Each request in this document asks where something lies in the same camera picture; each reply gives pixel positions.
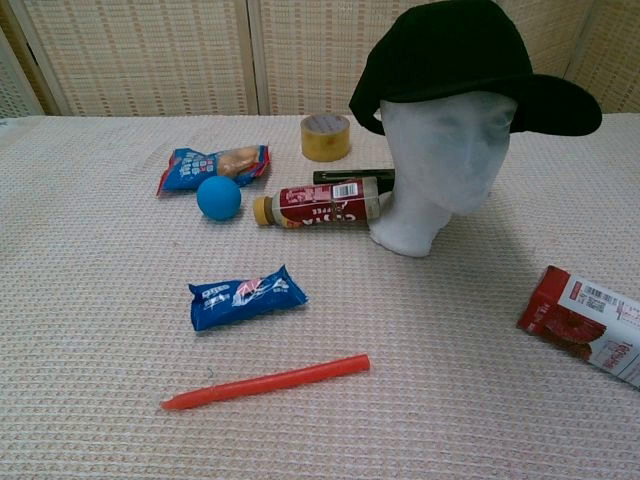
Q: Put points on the black baseball cap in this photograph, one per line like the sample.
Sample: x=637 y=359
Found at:
x=450 y=50

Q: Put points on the white foam mannequin head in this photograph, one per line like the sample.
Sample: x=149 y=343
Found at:
x=440 y=160

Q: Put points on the red label coffee bottle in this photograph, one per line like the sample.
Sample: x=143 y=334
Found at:
x=320 y=205

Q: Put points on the black rectangular box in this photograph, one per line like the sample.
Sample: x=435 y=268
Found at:
x=350 y=175

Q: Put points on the yellow packing tape roll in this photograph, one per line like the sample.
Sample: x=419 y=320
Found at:
x=325 y=145

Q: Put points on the blue oreo packet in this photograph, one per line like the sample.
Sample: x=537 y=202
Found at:
x=240 y=300

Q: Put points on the blue rubber ball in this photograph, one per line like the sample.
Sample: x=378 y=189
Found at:
x=219 y=199

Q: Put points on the blue cookie snack bag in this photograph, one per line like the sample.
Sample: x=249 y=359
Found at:
x=190 y=170

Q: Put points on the red marker pen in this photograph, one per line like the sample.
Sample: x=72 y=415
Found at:
x=270 y=382

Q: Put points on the beige woven tablecloth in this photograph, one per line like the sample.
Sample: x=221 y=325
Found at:
x=100 y=300

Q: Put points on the woven wooden folding screen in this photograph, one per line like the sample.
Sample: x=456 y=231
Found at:
x=150 y=55

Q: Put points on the red white drink bottle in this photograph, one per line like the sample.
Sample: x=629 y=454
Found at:
x=580 y=320

